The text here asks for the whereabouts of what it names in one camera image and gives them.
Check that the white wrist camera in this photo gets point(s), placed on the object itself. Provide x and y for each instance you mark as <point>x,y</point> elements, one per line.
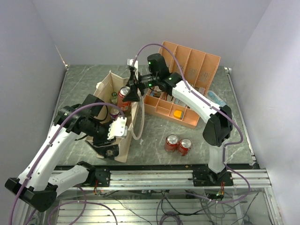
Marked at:
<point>133,67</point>
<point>118,128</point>

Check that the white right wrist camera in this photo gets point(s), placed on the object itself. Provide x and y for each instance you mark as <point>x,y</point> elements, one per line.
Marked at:
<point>133,67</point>

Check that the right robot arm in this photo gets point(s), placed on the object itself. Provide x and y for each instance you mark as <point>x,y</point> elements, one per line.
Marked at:
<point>217,118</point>

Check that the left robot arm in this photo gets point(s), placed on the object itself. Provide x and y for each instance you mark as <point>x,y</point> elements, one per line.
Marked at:
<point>35,185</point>

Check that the aluminium mounting rail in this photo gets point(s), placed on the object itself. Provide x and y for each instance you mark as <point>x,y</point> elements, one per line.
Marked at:
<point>175,179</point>

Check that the orange plastic desk organizer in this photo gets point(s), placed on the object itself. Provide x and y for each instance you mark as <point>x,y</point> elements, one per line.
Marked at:
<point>198,68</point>

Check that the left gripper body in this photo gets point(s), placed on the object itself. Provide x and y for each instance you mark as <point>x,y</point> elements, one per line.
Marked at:
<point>101,138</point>

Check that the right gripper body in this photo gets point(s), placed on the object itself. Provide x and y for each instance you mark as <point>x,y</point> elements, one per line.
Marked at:
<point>144,82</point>

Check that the blue toothbrush blister pack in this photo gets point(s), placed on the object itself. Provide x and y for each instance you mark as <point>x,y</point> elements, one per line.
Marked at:
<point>215,98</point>

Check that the red soda can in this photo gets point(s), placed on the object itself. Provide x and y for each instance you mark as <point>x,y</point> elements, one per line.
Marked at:
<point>123,105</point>
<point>184,146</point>
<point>171,143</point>

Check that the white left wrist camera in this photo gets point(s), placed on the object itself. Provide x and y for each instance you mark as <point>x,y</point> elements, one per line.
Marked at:
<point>118,128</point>

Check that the cream canvas tote bag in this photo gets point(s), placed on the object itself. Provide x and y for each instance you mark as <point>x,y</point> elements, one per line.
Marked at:
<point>118,151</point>

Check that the clear bottle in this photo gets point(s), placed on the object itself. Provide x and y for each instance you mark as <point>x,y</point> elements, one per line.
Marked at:
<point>114,98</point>

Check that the purple soda can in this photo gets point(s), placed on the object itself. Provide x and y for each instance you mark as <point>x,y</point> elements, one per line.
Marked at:
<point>114,113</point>

